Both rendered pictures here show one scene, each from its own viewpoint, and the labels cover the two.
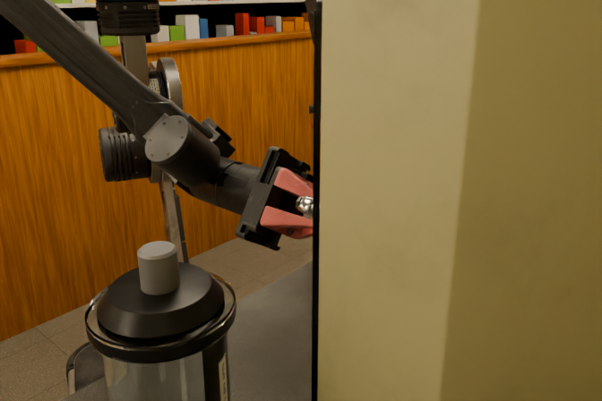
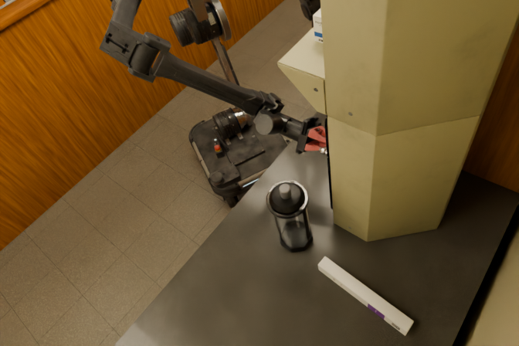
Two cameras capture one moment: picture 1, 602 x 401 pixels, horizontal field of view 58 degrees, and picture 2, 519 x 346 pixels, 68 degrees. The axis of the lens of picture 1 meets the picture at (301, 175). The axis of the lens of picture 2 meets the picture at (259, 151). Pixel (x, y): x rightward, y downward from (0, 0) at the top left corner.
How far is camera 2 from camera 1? 0.64 m
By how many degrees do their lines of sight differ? 32
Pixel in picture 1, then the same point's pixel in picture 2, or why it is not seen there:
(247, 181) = (296, 131)
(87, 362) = (198, 137)
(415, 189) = (359, 173)
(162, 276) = (288, 195)
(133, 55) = (197, 5)
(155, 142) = (259, 125)
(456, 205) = (371, 179)
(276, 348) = (309, 167)
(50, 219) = not seen: hidden behind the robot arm
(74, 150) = (144, 11)
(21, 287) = (144, 96)
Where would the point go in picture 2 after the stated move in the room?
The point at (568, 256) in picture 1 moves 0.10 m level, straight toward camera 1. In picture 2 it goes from (404, 182) to (392, 218)
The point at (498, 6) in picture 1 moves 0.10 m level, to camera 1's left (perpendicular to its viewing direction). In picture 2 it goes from (380, 146) to (330, 153)
